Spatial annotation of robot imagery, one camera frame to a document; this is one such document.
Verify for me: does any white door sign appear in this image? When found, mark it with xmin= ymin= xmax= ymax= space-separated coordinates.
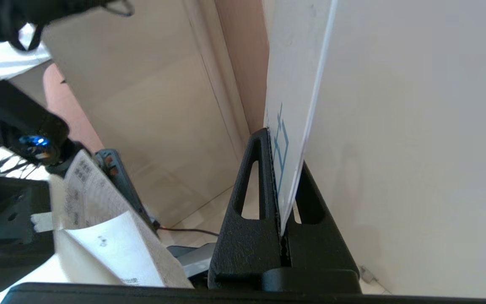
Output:
xmin=263 ymin=0 xmax=339 ymax=237

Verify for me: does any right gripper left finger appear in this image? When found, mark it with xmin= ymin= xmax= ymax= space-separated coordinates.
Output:
xmin=208 ymin=128 xmax=286 ymax=290

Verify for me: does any grey metal bar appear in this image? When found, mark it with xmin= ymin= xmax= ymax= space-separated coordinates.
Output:
xmin=94 ymin=148 xmax=160 ymax=233

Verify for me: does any white door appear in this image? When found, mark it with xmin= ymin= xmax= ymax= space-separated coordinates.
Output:
xmin=297 ymin=0 xmax=486 ymax=300

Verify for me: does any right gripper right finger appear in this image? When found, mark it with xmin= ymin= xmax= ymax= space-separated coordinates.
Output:
xmin=262 ymin=161 xmax=362 ymax=294

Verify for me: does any pink rounded panel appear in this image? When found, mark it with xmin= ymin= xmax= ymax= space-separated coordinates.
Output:
xmin=42 ymin=63 xmax=105 ymax=153

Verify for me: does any black cable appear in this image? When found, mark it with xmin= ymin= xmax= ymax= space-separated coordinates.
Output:
xmin=156 ymin=225 xmax=221 ymax=238

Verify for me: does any printed white paper sheet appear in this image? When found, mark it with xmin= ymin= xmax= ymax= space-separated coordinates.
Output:
xmin=51 ymin=149 xmax=194 ymax=288

